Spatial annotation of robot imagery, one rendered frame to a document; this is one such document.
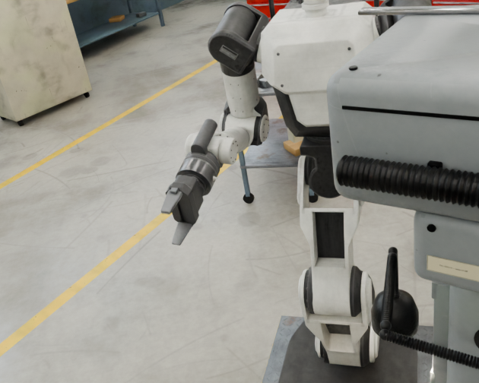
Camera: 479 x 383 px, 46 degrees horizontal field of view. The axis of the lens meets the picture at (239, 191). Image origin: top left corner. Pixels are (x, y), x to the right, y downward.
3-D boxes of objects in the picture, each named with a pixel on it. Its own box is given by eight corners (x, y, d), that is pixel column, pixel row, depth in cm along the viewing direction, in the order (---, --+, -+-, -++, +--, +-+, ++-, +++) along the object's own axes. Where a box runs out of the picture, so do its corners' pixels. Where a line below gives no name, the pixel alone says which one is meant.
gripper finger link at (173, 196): (158, 213, 120) (169, 191, 124) (172, 214, 119) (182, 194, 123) (157, 207, 119) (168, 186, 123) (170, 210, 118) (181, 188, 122)
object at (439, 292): (429, 384, 91) (431, 282, 80) (437, 367, 93) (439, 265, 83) (455, 394, 89) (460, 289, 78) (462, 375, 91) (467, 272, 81)
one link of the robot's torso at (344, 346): (321, 330, 202) (300, 257, 167) (379, 334, 196) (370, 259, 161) (317, 372, 193) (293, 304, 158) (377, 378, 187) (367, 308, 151)
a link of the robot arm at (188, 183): (168, 223, 133) (186, 187, 141) (206, 229, 130) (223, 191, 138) (155, 185, 124) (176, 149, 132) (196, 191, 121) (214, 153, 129)
